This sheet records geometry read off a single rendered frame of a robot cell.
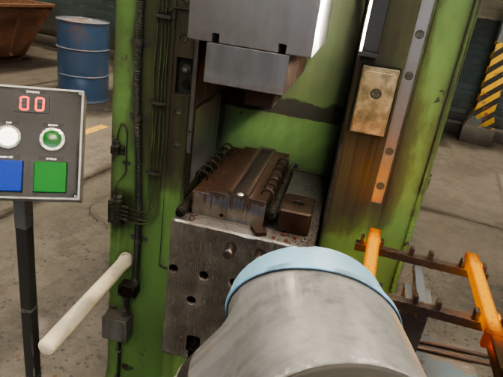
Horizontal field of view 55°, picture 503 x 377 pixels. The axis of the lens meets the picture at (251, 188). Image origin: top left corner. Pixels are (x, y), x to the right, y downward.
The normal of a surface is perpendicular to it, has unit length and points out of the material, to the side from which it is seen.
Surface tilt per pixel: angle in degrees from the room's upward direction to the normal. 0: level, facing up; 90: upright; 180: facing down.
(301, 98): 90
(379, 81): 90
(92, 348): 0
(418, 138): 90
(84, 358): 0
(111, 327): 90
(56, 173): 60
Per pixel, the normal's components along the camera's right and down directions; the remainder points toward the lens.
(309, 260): -0.06, -0.93
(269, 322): -0.55, -0.76
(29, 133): 0.26, -0.10
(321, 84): -0.22, 0.36
